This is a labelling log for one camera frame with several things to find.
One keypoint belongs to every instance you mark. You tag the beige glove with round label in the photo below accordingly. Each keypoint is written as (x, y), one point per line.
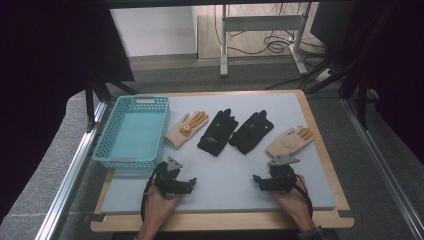
(185, 130)

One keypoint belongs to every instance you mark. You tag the white panel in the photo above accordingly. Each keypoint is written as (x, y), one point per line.
(153, 31)

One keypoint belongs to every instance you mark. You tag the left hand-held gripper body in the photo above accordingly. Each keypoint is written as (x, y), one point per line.
(166, 180)

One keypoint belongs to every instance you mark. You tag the white metal desk frame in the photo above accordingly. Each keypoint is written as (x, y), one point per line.
(260, 24)

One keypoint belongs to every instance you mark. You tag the black curtain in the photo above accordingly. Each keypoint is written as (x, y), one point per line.
(43, 50)
(400, 66)

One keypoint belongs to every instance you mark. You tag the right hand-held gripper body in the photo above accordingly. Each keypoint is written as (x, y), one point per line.
(281, 176)

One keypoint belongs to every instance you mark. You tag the aluminium rail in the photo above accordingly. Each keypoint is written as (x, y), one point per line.
(383, 166)
(71, 170)

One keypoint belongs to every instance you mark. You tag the person's left hand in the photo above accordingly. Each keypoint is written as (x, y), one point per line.
(159, 208)

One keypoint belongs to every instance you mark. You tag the plain beige glove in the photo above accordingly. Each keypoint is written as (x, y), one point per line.
(288, 141)

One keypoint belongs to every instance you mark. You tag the grey foam mat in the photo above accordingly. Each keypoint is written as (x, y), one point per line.
(226, 173)

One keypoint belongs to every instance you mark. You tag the person's right hand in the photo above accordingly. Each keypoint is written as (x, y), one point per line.
(295, 205)

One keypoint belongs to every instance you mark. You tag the white power strip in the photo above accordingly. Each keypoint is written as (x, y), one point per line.
(322, 75)

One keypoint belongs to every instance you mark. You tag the turquoise plastic basket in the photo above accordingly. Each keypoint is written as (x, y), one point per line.
(135, 133)

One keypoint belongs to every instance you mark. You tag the plain black glove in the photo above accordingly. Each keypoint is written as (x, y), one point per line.
(251, 131)

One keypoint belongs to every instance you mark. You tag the black glove with white print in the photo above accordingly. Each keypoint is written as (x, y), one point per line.
(217, 133)

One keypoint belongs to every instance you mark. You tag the black stand legs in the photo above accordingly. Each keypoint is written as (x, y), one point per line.
(356, 66)
(95, 93)

